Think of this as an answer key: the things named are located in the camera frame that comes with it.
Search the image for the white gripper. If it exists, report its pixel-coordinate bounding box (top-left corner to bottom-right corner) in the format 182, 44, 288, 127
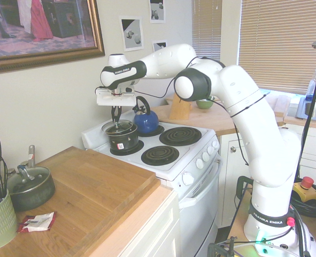
95, 89, 137, 123

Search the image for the small black cooking pot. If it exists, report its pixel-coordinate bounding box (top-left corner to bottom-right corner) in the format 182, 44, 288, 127
103, 123, 140, 151

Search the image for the wooden knife block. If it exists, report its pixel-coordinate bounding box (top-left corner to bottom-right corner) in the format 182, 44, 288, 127
168, 93, 193, 120

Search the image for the large wooden cutting board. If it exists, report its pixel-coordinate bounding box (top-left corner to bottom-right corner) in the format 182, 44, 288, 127
35, 146, 158, 255

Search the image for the small grey print on paper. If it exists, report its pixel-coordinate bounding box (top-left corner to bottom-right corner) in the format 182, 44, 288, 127
152, 40, 168, 53

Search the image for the large grey print on paper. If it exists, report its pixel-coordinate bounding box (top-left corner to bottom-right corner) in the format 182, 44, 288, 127
119, 16, 144, 52

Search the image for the green bowl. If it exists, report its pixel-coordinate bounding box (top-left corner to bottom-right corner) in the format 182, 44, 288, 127
195, 98, 215, 110

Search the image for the grey print with spheres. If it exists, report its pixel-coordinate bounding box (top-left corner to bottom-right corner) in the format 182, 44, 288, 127
149, 0, 166, 24

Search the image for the dark lidded saucepan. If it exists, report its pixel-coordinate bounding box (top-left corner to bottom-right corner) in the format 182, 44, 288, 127
6, 145, 57, 213

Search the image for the gold framed painting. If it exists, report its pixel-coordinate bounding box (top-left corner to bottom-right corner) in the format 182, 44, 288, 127
0, 0, 106, 76

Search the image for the white cabinet under wood counter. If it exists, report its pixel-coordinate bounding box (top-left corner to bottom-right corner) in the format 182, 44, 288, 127
93, 181, 182, 257

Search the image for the white electric stove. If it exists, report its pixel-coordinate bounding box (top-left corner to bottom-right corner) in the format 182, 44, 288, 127
81, 119, 223, 257

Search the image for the narrow wooden window blind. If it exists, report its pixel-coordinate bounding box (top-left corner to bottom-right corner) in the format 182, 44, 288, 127
191, 0, 223, 62

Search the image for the red white snack packet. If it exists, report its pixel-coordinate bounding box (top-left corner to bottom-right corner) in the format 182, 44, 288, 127
15, 211, 58, 234

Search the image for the white cabinet with knob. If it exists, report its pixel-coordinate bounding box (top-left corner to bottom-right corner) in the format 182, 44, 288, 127
217, 123, 316, 229

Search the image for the green black clamp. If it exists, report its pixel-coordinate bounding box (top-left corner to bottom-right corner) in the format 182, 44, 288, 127
207, 175, 255, 257

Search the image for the green ribbed utensil holder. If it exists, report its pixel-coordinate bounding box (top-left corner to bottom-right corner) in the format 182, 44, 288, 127
0, 188, 18, 251

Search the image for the wide wooden window blind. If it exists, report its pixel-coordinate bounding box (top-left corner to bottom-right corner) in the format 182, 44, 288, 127
237, 0, 316, 95

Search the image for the clear spray bottle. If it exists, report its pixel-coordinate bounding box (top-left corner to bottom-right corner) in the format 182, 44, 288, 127
305, 67, 316, 97

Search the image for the yellow emergency stop button box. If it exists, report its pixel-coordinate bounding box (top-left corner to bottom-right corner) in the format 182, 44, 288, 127
292, 176, 316, 203

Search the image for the blue kettle black handle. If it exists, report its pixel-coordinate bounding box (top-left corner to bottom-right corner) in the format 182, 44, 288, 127
133, 95, 160, 135

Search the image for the black camera stand pole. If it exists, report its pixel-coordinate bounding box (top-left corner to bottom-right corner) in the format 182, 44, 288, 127
293, 40, 316, 188

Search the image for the coiled black cable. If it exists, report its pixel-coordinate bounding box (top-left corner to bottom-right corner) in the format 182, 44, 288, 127
290, 184, 316, 218

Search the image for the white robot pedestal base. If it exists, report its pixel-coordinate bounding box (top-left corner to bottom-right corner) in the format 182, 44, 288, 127
215, 214, 316, 257

